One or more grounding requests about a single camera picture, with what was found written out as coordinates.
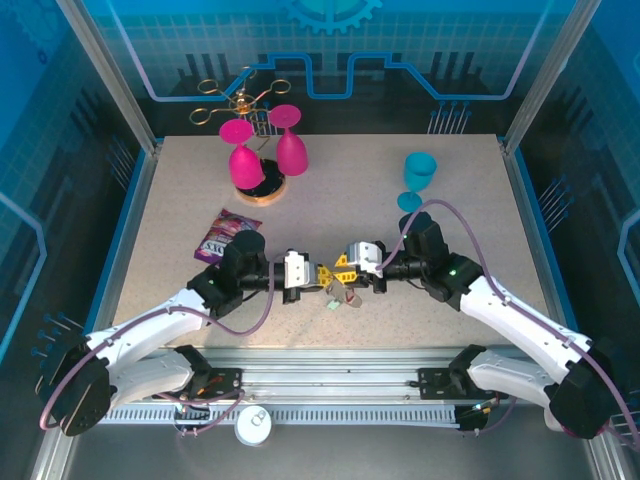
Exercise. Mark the white round cap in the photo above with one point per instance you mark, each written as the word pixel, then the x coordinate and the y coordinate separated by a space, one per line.
pixel 247 430

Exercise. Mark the purple snack packet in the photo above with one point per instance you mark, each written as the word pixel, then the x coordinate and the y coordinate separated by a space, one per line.
pixel 220 235

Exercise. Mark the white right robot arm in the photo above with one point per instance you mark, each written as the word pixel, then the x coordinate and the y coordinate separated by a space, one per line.
pixel 515 320

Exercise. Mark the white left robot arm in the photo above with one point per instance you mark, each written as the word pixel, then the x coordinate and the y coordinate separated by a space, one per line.
pixel 145 325

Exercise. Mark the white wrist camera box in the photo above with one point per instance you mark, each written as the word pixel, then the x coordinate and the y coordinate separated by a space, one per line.
pixel 297 270
pixel 362 255

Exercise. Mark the clear key tag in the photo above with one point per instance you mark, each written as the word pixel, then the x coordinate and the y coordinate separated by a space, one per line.
pixel 353 299

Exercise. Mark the blue-edged aluminium side rail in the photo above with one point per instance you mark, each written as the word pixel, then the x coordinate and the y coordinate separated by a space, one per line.
pixel 536 225
pixel 125 225

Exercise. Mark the blue plastic goblet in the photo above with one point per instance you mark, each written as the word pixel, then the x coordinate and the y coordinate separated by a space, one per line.
pixel 419 170

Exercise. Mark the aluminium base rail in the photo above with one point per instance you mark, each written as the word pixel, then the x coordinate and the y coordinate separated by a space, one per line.
pixel 330 372

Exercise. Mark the pink plastic goblet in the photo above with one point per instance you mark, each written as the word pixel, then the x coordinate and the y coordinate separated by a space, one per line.
pixel 245 170
pixel 292 155

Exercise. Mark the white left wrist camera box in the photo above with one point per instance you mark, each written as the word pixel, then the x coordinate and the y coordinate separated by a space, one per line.
pixel 297 270

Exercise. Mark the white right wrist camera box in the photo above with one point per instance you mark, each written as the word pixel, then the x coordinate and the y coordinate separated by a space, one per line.
pixel 362 255

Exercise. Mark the aluminium frame post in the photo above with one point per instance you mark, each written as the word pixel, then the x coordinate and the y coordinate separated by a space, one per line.
pixel 550 70
pixel 110 75

